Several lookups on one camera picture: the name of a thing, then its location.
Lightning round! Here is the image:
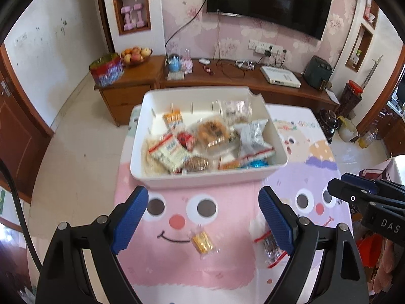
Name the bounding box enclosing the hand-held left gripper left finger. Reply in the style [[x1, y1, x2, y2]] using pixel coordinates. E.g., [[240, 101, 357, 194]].
[[35, 185, 149, 304]]

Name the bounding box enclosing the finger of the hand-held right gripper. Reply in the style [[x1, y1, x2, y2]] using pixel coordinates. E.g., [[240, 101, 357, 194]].
[[342, 173, 405, 194], [327, 179, 405, 208]]

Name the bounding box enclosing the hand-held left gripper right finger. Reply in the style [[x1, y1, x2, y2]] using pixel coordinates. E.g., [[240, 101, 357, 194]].
[[258, 186, 369, 304]]

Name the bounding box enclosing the dark snack bag red seal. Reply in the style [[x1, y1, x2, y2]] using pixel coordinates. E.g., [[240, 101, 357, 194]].
[[250, 220, 290, 268]]

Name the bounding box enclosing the blue snack wrapper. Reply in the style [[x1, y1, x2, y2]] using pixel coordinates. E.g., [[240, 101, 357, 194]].
[[240, 158, 269, 168]]

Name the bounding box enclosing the yellow biscuit packet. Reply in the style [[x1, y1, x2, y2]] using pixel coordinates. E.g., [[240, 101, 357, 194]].
[[187, 228, 219, 257]]

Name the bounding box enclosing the white plastic storage bin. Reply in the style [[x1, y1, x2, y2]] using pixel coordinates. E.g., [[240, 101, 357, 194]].
[[130, 86, 288, 189]]

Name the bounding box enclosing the silver snack bag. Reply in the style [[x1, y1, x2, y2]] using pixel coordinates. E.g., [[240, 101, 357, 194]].
[[237, 119, 276, 159]]

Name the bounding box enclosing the pile of assorted snacks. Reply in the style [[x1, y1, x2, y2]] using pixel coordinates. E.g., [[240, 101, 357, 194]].
[[144, 100, 276, 175]]

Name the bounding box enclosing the orange striped snack packet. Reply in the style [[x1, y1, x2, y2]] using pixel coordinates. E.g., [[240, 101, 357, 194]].
[[162, 110, 185, 129]]

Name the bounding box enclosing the red and white bag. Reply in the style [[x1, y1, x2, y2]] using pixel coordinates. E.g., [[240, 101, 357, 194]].
[[359, 161, 394, 178]]

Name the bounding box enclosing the red plastic stool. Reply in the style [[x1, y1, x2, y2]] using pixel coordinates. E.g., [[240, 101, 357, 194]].
[[356, 234, 385, 268]]

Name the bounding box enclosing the bottle of yellow liquid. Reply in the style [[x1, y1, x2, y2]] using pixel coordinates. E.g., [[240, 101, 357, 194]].
[[358, 129, 378, 148]]

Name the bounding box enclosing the white plastic pitcher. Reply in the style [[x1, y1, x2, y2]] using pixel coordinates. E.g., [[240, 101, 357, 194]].
[[338, 117, 359, 142]]

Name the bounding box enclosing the wooden kitchen cabinet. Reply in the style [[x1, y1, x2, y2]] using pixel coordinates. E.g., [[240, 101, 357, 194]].
[[373, 101, 405, 157]]

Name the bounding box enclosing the cartoon printed tablecloth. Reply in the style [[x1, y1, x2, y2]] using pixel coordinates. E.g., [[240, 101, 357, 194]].
[[112, 104, 352, 304]]

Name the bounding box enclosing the tall jar with red lid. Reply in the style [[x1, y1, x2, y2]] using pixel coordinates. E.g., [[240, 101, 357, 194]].
[[335, 81, 363, 118]]

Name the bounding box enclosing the wooden side cabinet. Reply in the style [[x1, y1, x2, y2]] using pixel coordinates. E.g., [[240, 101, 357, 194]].
[[94, 55, 167, 127]]

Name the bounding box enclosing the dark green air fryer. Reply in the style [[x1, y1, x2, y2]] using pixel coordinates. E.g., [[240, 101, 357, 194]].
[[304, 55, 333, 84]]

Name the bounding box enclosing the white set-top box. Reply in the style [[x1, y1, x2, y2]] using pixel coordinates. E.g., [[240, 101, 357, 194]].
[[260, 65, 301, 88]]

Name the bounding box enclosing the brown wooden door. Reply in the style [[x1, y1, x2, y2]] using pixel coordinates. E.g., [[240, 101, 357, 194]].
[[0, 44, 54, 203]]

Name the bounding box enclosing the long wooden television cabinet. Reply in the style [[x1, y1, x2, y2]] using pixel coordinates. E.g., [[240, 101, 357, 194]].
[[158, 58, 340, 115]]

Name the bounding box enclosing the red and blue gift box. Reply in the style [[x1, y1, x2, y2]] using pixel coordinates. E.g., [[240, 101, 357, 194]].
[[89, 54, 125, 87]]

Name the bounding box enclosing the bowl of assorted fruit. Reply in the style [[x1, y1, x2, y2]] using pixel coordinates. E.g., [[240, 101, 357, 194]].
[[120, 47, 154, 67]]

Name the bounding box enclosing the pink bottle pack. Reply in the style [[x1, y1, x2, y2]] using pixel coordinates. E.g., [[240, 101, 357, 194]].
[[180, 50, 194, 70]]

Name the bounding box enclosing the pink dumbbell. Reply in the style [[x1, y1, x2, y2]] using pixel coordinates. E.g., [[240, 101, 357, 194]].
[[133, 4, 145, 28], [122, 6, 135, 32]]

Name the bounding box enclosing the white niche shelf column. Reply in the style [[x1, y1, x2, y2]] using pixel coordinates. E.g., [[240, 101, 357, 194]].
[[101, 0, 166, 54]]

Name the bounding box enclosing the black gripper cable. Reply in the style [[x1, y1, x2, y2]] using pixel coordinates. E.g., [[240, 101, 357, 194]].
[[0, 158, 43, 270]]

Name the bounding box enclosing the mop handle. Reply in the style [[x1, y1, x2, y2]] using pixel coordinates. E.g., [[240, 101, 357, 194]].
[[362, 55, 383, 91]]

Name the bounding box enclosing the coiled black cable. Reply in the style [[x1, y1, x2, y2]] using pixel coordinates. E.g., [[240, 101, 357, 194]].
[[218, 60, 246, 78]]

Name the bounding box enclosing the small wooden framed wall niche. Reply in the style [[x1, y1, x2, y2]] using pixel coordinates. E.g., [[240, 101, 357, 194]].
[[361, 0, 379, 30]]

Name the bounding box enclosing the black television cable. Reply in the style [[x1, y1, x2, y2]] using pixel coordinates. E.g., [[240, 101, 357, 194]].
[[165, 0, 208, 49]]

